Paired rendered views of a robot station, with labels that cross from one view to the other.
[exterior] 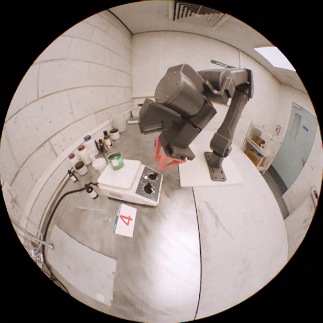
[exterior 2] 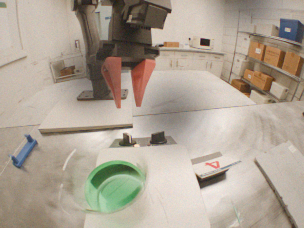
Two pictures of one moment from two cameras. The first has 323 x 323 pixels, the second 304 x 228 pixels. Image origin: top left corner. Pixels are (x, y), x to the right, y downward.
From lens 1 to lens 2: 0.29 m
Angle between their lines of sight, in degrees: 76
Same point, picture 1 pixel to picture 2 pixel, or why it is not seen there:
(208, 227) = (178, 106)
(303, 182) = not seen: hidden behind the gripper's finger
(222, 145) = not seen: hidden behind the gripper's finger
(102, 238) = (252, 186)
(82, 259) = (289, 184)
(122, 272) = (256, 149)
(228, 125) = (97, 40)
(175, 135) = (148, 33)
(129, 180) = (167, 150)
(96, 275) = (282, 162)
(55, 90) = not seen: outside the picture
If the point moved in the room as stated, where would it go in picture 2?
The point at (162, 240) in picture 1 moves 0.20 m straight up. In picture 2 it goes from (206, 132) to (226, 53)
